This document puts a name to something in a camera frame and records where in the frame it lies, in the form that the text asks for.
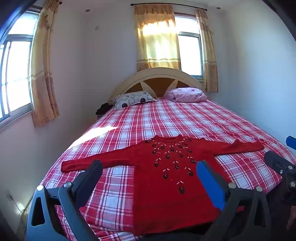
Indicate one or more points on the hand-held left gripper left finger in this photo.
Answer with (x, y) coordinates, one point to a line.
(90, 178)

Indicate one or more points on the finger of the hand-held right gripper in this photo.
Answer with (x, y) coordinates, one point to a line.
(276, 161)
(291, 141)

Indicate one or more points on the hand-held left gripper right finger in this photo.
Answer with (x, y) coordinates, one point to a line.
(210, 183)

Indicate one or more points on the red knitted sweater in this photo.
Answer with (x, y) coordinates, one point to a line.
(161, 197)

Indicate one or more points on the person's right hand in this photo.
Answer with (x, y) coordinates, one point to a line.
(291, 220)

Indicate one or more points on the dark cloth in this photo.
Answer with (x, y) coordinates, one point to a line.
(103, 110)

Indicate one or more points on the red plaid bed sheet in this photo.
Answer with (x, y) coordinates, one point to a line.
(161, 115)

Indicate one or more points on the white patterned pillow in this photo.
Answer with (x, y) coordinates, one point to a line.
(131, 99)

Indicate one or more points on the pink pillow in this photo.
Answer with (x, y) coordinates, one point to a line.
(185, 95)

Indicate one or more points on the cream wooden headboard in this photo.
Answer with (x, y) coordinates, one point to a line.
(129, 83)

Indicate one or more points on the long yellow floral curtain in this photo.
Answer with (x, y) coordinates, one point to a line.
(42, 81)

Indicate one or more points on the narrow yellow floral curtain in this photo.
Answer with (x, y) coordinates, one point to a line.
(209, 58)

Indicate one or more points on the small sliding window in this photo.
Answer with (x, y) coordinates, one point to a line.
(189, 53)

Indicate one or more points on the large sliding window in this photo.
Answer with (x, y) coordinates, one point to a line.
(16, 69)

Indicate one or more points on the wide yellow floral curtain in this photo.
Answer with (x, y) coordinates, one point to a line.
(157, 46)

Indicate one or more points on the black curtain rod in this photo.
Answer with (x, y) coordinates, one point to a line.
(182, 4)

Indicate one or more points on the white wall socket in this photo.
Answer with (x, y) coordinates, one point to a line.
(9, 198)

